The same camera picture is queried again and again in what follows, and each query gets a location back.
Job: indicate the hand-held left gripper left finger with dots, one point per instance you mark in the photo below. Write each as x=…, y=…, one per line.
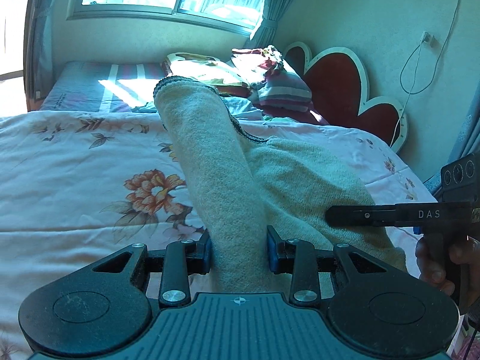
x=206, y=257

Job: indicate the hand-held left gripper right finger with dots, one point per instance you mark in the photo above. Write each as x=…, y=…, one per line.
x=272, y=257

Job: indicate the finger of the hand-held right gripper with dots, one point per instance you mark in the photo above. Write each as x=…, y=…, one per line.
x=360, y=215

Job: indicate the cream towel with striped edge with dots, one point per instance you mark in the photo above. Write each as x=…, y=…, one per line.
x=210, y=157

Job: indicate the person's right hand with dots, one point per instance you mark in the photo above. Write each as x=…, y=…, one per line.
x=427, y=270

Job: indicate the red heart-shaped headboard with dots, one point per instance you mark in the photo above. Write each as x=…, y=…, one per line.
x=337, y=82

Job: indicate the pink grey striped garment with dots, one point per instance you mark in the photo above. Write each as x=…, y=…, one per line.
x=288, y=90

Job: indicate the pink floral quilt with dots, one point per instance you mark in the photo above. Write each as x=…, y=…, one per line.
x=75, y=195

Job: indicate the crumpled light blue cloth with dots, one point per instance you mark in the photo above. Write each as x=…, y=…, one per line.
x=240, y=105

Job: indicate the white and maroon crumpled garment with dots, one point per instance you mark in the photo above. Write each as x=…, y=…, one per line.
x=255, y=58

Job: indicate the blue curtain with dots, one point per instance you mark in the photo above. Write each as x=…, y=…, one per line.
x=277, y=7
x=41, y=26

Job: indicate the white wall socket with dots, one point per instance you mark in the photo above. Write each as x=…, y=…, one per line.
x=429, y=39

